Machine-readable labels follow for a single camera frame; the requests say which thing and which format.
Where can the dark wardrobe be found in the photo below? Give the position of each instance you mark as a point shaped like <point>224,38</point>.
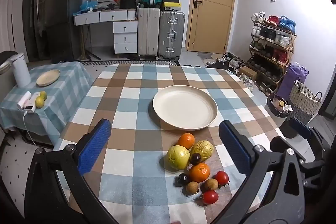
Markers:
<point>34,8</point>

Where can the white desk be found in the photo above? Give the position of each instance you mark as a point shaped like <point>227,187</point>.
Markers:
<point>92,18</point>

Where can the blue plastic items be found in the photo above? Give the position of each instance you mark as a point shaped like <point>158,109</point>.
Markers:
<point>88,6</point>

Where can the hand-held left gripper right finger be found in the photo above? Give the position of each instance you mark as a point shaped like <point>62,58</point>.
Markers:
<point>233,145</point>

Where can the small cream plate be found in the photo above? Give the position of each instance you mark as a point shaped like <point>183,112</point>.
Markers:
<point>48,78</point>

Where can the brown kiwi left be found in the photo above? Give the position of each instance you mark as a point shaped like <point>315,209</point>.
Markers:
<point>193,187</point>

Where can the grey refrigerator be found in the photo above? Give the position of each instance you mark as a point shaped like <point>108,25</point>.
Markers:
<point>64,16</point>

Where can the white sneakers pair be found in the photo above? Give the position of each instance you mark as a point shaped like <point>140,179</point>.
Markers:
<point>246,82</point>

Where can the white drawer unit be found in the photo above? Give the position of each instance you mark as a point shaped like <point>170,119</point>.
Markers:
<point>125,37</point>

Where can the black basket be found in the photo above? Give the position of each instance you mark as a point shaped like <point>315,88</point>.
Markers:
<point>275,109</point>

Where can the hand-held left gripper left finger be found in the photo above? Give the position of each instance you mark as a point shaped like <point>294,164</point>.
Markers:
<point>95,146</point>

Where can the loose shoes heap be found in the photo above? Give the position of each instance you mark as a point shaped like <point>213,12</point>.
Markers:
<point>225,61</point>

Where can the brown-spotted guava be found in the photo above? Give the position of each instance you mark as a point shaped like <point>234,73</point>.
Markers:
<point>204,148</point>

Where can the black tripod stand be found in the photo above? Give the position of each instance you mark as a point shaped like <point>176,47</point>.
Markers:
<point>92,54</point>

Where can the orange mandarin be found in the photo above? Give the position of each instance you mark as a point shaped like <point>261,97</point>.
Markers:
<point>200,172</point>
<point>186,140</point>

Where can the black waste bin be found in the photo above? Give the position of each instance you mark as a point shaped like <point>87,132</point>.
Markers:
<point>287,130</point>

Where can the rows of assorted shoes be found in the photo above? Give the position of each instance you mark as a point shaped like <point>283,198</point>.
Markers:
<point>270,35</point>

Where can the brown cardboard box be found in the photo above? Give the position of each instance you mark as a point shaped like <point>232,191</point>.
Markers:
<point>248,72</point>

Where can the brown kiwi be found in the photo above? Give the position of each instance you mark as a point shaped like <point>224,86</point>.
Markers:
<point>210,184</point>
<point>193,187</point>

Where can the woven wicker basket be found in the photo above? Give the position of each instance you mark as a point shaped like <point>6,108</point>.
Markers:
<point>304,103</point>

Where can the brown blue checked tablecloth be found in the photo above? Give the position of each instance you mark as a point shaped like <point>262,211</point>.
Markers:
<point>136,98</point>

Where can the white handheld device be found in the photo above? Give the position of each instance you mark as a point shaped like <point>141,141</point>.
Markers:
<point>23,100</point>

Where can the wooden shoe rack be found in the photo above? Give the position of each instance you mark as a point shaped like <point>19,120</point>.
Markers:
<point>290,48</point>

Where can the yellow shoe box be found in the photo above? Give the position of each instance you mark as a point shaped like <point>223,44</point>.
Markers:
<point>171,6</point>

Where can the smooth yellow-green guava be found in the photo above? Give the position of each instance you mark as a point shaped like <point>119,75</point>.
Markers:
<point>178,157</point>

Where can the purple bag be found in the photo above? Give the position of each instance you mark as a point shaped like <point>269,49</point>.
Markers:
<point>290,79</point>

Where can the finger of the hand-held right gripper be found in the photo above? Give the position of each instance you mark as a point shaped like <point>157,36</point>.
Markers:
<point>278,144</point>
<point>302,127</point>

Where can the black white zigzag rug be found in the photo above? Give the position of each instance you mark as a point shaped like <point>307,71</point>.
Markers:
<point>105,63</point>

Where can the brown kiwi right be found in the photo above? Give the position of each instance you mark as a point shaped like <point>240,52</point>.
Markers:
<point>210,184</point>

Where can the silver suitcase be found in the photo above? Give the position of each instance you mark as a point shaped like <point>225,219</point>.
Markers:
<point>172,35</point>

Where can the red tomato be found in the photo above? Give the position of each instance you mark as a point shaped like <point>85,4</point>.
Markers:
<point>221,177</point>
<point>210,197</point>

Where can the white suitcase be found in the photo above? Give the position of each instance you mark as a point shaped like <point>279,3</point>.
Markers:
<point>148,32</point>

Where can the blue checked side table cloth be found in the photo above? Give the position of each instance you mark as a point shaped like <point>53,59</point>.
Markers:
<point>63,98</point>

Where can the wooden door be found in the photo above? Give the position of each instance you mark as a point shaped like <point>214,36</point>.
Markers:
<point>212,27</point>

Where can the grey door mat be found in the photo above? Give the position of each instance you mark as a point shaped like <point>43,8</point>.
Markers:
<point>206,55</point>

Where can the large cream plate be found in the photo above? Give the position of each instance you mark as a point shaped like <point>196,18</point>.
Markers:
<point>183,108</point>

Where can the white charger box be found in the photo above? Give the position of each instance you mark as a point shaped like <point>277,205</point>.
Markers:
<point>32,104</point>

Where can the white cylindrical jug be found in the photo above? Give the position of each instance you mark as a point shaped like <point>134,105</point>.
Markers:
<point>21,71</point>

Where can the white dotted floor mat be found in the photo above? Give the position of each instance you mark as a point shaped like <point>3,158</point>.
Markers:
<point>15,169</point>

